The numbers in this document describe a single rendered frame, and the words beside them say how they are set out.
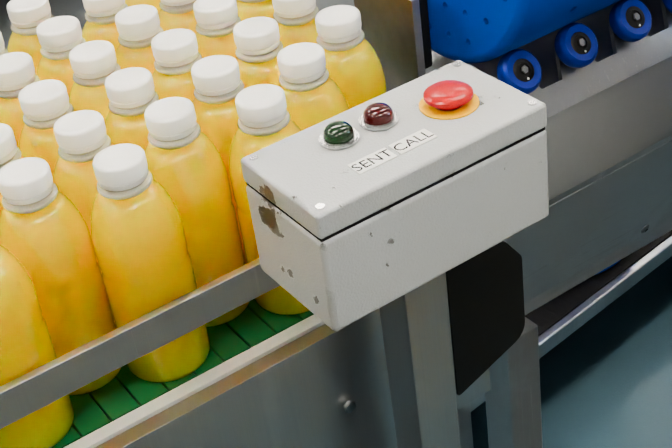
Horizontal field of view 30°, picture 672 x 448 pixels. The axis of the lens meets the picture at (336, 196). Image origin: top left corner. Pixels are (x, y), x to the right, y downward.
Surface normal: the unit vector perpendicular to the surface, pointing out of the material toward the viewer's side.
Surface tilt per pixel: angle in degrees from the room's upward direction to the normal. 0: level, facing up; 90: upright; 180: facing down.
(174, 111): 0
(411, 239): 90
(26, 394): 90
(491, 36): 91
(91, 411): 0
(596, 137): 70
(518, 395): 90
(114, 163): 0
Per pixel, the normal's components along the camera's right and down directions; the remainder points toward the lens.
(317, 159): -0.12, -0.83
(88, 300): 0.81, 0.24
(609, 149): 0.49, 0.11
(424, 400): 0.56, 0.41
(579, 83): 0.37, -0.19
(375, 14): -0.82, 0.40
